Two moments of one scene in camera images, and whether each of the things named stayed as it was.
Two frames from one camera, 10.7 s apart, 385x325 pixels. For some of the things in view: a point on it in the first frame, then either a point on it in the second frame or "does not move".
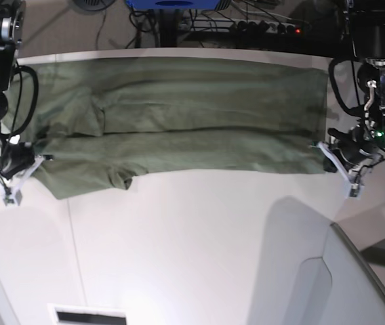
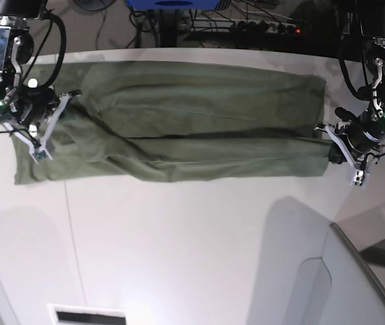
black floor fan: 91,5 does not move
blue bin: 173,5 does not move
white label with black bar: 68,314 does not move
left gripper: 16,156 to 32,103
